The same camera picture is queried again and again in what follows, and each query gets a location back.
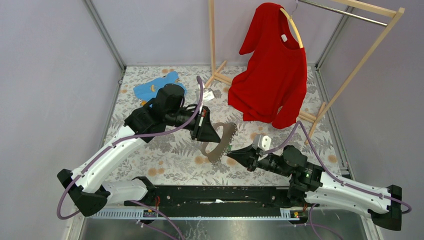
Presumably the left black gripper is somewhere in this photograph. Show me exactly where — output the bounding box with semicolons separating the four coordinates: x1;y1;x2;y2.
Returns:
165;104;222;142

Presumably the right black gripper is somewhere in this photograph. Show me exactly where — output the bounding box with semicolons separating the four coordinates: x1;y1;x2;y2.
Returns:
226;142;291;177

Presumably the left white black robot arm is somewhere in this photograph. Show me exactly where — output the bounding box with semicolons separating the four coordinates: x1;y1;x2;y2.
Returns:
57;83;221;217

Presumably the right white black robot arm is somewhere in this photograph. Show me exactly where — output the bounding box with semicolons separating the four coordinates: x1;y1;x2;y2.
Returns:
227;145;402;231

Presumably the floral patterned table mat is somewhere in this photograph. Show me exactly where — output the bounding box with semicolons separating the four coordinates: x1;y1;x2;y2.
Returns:
106;65;341;186

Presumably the wooden clothes rack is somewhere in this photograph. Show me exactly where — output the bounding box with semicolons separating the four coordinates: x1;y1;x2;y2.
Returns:
205;0;405;137

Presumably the blue child t-shirt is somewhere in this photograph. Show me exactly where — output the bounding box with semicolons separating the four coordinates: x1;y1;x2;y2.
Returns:
133;71;187;102

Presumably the red long sleeve shirt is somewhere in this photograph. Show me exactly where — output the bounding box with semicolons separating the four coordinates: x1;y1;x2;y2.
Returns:
228;2;307;129

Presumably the wooden clothes hanger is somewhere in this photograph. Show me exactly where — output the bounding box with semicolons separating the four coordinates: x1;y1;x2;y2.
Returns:
279;0;304;49

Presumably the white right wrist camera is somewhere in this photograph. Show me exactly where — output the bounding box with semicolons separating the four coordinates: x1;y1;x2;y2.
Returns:
252;134;272;157

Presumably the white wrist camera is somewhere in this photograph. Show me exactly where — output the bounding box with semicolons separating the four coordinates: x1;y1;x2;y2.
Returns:
252;134;272;157
197;88;215;105

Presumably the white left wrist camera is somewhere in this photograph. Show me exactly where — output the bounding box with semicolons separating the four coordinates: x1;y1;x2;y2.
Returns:
197;88;215;105

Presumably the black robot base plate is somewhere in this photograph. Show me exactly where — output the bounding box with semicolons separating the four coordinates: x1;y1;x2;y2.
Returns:
124;177;311;218

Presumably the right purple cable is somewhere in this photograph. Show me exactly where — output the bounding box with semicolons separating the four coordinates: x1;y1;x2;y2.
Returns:
264;120;413;216

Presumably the purple cable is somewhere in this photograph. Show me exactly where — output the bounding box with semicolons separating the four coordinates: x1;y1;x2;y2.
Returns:
264;120;413;216
56;75;205;221

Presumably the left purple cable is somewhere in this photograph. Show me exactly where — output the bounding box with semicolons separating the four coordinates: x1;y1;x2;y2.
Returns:
56;75;205;221

